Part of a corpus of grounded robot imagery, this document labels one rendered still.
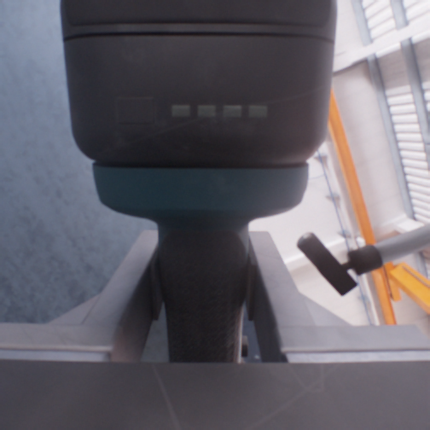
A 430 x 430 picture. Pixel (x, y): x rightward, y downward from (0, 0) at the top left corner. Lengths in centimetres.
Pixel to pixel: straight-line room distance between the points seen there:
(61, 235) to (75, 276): 6
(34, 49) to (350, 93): 936
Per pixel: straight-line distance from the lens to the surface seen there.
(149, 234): 15
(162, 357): 53
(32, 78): 45
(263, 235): 15
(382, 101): 978
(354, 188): 943
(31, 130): 45
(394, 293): 1123
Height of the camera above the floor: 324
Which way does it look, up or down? 6 degrees down
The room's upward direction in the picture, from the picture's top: 68 degrees clockwise
